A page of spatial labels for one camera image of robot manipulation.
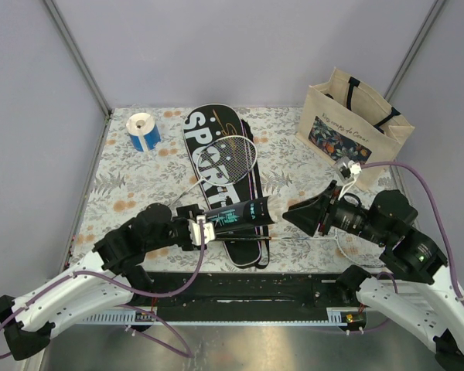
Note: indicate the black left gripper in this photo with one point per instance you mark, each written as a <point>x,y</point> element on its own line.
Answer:
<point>184,214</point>

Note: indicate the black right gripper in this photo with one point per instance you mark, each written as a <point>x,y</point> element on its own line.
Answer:
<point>305,215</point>

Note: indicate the white feather shuttlecock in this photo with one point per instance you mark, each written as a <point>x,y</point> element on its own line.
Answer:
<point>276,208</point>

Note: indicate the black teal shuttlecock tube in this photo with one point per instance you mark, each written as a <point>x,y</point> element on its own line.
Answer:
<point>240,216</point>

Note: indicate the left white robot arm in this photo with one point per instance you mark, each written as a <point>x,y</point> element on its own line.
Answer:
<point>109,275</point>

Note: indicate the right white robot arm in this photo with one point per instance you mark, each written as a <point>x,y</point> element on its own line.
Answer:
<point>409,254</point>

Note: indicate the white badminton racket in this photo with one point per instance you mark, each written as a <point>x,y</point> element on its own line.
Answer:
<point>224,162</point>

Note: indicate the floral patterned table cloth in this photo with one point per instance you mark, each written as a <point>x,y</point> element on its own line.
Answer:
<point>127,181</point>

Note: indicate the black racket cover bag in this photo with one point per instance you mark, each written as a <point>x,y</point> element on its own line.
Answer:
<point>203,126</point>

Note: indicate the beige floral tote bag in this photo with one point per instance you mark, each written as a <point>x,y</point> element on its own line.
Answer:
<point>345,117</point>

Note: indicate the blue white tape roll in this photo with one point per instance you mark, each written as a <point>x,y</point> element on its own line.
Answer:
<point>143,132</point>

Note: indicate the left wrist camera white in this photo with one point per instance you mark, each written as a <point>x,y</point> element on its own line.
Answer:
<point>201,231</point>

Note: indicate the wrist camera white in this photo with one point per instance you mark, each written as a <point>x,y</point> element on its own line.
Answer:
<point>201,231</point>
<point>348,171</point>

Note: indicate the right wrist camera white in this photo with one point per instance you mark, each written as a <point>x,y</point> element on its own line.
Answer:
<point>348,171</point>

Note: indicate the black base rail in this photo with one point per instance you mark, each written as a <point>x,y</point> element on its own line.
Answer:
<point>253,297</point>

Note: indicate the black handled badminton racket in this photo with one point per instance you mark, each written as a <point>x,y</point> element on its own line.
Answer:
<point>348,247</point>

